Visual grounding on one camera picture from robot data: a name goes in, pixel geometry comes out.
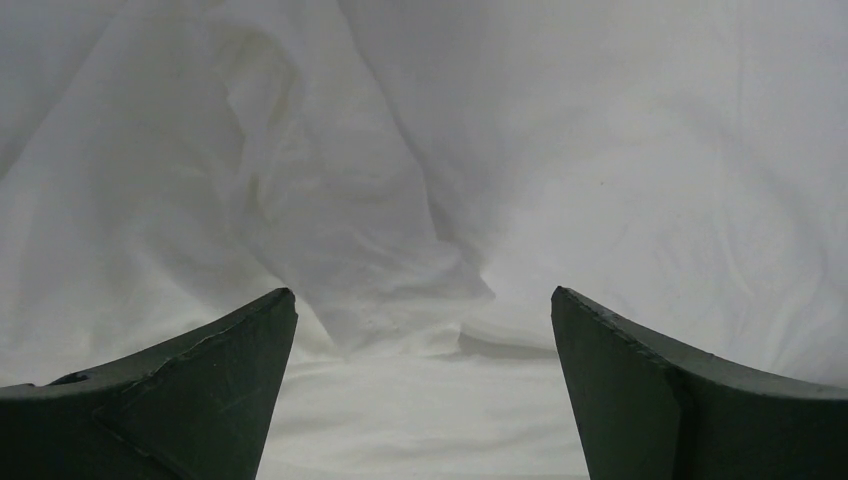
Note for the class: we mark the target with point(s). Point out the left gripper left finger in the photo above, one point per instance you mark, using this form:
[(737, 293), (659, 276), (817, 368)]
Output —
[(197, 406)]

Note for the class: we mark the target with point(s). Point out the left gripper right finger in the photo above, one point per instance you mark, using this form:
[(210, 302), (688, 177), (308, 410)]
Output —
[(647, 406)]

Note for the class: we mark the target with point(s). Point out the white t shirt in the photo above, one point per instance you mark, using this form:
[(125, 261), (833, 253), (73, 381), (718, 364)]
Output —
[(423, 175)]

